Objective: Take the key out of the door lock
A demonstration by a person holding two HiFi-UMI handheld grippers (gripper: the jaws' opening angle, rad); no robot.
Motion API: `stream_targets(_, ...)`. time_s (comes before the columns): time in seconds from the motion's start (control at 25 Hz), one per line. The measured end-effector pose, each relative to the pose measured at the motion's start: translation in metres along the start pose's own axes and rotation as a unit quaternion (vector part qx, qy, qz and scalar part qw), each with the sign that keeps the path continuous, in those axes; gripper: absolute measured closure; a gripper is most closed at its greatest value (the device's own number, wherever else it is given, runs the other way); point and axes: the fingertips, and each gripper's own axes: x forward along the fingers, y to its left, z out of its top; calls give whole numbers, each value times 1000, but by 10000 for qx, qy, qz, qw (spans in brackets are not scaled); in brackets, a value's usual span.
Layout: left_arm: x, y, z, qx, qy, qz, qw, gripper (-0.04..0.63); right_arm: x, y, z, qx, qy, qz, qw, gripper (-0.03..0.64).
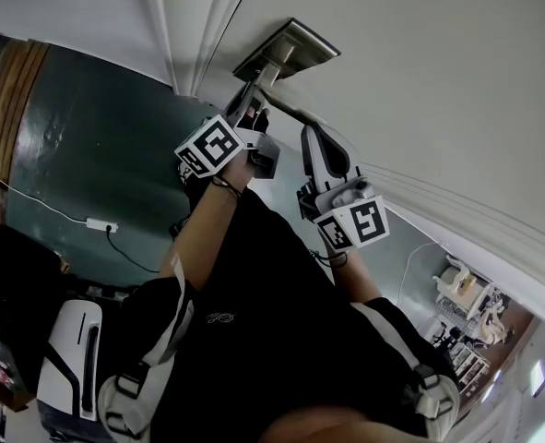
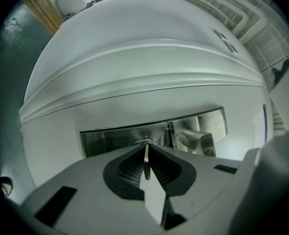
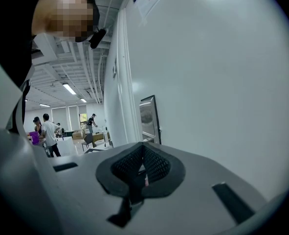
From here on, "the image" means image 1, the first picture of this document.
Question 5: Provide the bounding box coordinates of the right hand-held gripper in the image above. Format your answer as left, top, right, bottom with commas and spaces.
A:
298, 124, 390, 252

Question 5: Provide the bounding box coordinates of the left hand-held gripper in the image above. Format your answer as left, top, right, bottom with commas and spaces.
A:
173, 82, 282, 181

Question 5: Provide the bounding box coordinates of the person's right forearm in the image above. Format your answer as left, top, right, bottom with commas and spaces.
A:
333, 246, 385, 305

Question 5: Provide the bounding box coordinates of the person's left forearm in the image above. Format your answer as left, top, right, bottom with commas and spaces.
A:
158, 154, 255, 293

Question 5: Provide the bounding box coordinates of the person's left hand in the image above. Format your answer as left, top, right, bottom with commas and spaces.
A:
247, 107, 272, 135

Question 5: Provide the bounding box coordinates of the black wrist band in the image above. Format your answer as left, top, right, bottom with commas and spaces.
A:
210, 174, 244, 201
310, 248, 350, 268

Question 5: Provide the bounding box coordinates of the black white shoe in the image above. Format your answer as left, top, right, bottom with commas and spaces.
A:
176, 161, 200, 188

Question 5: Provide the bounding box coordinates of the person's black shirt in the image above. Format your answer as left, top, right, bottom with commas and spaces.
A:
123, 186, 460, 438

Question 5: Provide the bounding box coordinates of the white ornate chair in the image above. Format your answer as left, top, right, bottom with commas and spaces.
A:
432, 253, 472, 300

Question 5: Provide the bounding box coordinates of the white power strip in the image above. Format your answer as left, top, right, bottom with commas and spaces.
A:
86, 217, 119, 233

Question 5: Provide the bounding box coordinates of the white cabinet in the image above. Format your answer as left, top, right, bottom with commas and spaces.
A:
465, 279, 500, 323

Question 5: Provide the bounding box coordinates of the white storage shelf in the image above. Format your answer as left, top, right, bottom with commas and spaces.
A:
450, 338, 493, 401

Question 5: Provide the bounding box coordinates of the person's face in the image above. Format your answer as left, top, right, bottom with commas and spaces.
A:
253, 405, 421, 443

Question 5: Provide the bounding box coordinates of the black bag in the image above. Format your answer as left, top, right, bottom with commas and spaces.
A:
0, 223, 66, 388

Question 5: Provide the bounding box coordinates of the metal door lock handle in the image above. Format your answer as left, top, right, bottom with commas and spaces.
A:
232, 16, 342, 126

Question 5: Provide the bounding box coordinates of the thin white wall cable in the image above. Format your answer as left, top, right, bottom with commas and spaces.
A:
396, 241, 440, 307

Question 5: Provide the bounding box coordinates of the black power cable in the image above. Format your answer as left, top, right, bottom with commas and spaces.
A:
105, 228, 162, 274

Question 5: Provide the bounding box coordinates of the white power strip cable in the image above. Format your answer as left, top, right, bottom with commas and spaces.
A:
0, 179, 89, 225

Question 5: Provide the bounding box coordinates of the white harness shoulder strap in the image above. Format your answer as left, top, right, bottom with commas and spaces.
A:
352, 299, 462, 438
97, 254, 195, 443

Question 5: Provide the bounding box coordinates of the white machine with black handle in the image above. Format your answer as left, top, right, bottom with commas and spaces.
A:
36, 298, 104, 423

